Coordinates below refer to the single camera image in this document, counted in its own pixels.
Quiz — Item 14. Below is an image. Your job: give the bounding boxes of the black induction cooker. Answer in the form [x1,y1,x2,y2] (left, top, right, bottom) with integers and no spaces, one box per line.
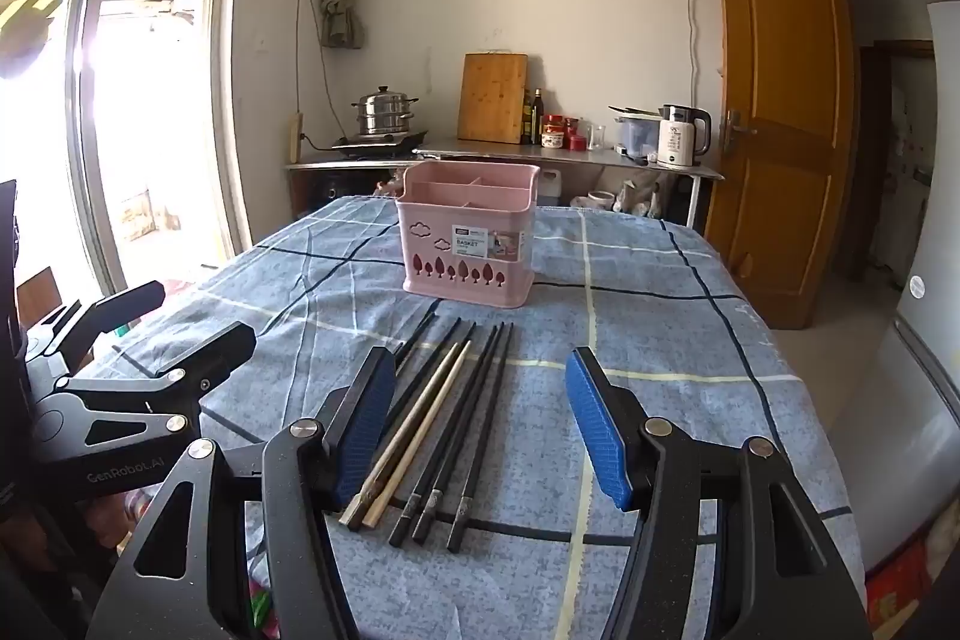
[331,129,429,154]

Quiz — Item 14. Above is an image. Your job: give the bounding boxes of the wooden door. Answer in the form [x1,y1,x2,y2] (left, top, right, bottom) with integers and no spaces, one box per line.
[707,0,857,331]

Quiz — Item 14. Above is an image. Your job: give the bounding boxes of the grey refrigerator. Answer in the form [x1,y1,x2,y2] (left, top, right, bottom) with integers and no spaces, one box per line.
[853,1,960,570]

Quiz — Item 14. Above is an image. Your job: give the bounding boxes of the steel steamer pot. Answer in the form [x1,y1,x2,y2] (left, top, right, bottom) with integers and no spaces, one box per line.
[350,84,420,139]

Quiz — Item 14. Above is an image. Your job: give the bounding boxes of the metal door handle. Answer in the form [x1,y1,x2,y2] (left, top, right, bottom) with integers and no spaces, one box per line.
[722,110,760,151]

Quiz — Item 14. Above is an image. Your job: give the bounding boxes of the stainless steel table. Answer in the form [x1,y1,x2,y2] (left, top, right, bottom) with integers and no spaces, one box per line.
[412,140,726,229]

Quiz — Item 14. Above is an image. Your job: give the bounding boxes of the clear plastic container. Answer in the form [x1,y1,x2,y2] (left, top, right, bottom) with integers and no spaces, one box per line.
[613,110,662,158]

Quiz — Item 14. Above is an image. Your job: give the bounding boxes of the pink plastic utensil basket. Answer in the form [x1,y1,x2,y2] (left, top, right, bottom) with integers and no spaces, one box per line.
[395,161,539,310]

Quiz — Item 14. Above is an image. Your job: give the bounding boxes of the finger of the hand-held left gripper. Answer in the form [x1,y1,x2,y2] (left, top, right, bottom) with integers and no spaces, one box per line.
[26,280,166,378]
[56,321,257,450]

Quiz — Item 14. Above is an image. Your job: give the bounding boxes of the white electric kettle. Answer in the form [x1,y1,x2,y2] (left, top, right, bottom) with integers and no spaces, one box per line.
[657,103,713,169]

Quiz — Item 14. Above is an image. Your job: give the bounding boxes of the bamboo cutting board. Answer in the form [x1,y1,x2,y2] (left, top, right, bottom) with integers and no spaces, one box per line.
[457,53,529,145]

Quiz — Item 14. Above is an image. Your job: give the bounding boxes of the blue checked blanket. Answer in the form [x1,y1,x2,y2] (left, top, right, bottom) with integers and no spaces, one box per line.
[71,194,871,640]

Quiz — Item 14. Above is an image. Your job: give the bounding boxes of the white plastic bags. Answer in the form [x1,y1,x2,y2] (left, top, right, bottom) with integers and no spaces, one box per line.
[613,178,665,218]

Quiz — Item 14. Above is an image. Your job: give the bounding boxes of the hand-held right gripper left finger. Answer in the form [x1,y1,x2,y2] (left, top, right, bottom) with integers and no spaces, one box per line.
[90,346,397,640]

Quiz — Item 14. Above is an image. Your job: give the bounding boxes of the row of chopsticks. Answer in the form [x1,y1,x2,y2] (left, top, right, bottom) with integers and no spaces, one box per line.
[339,312,515,552]

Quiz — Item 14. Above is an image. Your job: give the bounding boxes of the dark oil bottle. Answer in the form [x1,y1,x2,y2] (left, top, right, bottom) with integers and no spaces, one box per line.
[523,88,545,145]

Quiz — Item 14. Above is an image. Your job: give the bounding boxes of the sliding glass window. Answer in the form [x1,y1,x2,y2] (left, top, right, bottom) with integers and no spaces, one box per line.
[0,0,257,315]

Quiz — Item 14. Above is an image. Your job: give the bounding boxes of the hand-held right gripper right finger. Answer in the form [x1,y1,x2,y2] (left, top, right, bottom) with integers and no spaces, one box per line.
[565,347,875,640]

